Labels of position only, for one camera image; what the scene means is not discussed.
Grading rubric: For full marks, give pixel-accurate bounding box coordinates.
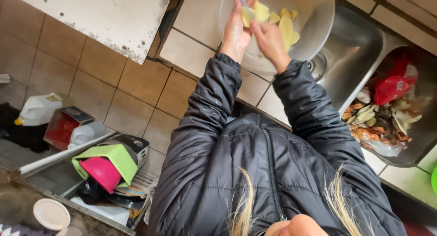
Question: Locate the clear plastic bag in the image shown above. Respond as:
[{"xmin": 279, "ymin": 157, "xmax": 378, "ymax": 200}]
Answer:
[{"xmin": 362, "ymin": 137, "xmax": 407, "ymax": 158}]

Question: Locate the person's black puffer jacket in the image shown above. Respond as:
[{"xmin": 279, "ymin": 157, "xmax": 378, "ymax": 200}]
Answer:
[{"xmin": 147, "ymin": 53, "xmax": 407, "ymax": 236}]

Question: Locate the green plastic container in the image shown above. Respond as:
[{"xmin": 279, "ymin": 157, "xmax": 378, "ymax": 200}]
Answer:
[{"xmin": 71, "ymin": 144, "xmax": 139, "ymax": 188}]

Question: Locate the red cardboard box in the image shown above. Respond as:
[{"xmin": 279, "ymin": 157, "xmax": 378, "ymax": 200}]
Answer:
[{"xmin": 43, "ymin": 106, "xmax": 96, "ymax": 151}]

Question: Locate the black frying pan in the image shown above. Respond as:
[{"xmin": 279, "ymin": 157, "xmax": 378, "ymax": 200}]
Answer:
[{"xmin": 106, "ymin": 192, "xmax": 147, "ymax": 210}]

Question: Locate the pile of cut potato pieces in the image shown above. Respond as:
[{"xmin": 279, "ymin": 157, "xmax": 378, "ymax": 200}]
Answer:
[{"xmin": 251, "ymin": 0, "xmax": 301, "ymax": 53}]

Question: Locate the white jug with yellow cap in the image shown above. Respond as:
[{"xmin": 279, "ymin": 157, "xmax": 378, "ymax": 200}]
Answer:
[{"xmin": 14, "ymin": 93, "xmax": 74, "ymax": 127}]

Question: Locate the yellow potato slice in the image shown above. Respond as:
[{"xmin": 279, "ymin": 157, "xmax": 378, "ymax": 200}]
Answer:
[{"xmin": 241, "ymin": 7, "xmax": 252, "ymax": 28}]

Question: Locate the flat white box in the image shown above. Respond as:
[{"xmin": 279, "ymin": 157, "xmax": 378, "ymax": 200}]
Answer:
[{"xmin": 70, "ymin": 195, "xmax": 131, "ymax": 226}]

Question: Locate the worn white cabinet door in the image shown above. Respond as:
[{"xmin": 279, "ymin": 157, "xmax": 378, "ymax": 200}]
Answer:
[{"xmin": 3, "ymin": 0, "xmax": 175, "ymax": 65}]

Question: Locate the round white lid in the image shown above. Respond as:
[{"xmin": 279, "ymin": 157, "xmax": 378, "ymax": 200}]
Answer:
[{"xmin": 33, "ymin": 198, "xmax": 71, "ymax": 231}]

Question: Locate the person's right hand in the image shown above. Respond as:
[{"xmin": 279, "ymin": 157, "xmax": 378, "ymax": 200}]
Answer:
[{"xmin": 249, "ymin": 20, "xmax": 292, "ymax": 75}]

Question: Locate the clear glass bowl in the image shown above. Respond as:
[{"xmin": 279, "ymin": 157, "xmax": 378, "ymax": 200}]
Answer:
[{"xmin": 218, "ymin": 0, "xmax": 336, "ymax": 76}]

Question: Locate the black printed carton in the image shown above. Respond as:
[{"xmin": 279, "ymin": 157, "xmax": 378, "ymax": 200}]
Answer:
[{"xmin": 99, "ymin": 134, "xmax": 150, "ymax": 170}]

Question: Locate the stainless steel sink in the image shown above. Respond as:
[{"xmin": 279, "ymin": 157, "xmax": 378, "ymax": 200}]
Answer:
[{"xmin": 290, "ymin": 0, "xmax": 437, "ymax": 168}]

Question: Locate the red plastic bag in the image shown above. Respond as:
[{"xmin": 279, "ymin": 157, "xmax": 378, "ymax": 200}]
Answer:
[{"xmin": 373, "ymin": 55, "xmax": 419, "ymax": 107}]

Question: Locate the white drawer rail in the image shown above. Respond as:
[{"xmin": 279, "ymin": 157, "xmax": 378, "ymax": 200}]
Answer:
[{"xmin": 19, "ymin": 129, "xmax": 119, "ymax": 177}]

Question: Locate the heap of vegetable peels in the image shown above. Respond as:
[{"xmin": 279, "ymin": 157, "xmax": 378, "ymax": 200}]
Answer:
[{"xmin": 341, "ymin": 87, "xmax": 424, "ymax": 152}]

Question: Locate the round metal sink drain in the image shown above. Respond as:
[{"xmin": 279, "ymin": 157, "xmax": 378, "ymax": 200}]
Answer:
[{"xmin": 307, "ymin": 51, "xmax": 329, "ymax": 82}]

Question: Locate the pink plastic bowl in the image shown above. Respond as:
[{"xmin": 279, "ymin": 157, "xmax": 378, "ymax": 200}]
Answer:
[{"xmin": 79, "ymin": 156, "xmax": 122, "ymax": 194}]

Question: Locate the person's left hand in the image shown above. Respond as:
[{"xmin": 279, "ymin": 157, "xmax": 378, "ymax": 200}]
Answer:
[{"xmin": 220, "ymin": 0, "xmax": 256, "ymax": 64}]

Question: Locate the small white plastic bottle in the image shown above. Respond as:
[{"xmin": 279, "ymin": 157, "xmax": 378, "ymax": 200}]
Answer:
[{"xmin": 68, "ymin": 121, "xmax": 107, "ymax": 150}]

